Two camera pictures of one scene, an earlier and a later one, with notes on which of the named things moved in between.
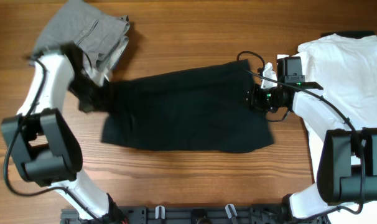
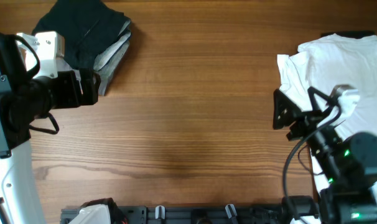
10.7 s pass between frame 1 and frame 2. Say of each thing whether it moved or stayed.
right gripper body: moved
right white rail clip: stayed
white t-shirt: stayed
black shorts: moved
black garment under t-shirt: stayed
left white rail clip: stayed
